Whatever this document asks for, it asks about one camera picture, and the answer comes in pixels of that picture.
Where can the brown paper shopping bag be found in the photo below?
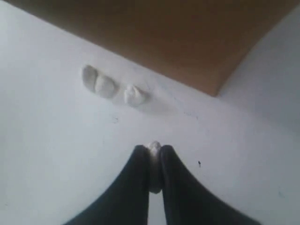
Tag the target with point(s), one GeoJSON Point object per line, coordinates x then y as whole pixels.
{"type": "Point", "coordinates": [196, 42]}

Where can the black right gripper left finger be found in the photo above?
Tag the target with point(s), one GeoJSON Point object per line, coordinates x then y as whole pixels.
{"type": "Point", "coordinates": [126, 201]}

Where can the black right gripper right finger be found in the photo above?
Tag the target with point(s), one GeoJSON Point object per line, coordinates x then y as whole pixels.
{"type": "Point", "coordinates": [188, 202]}

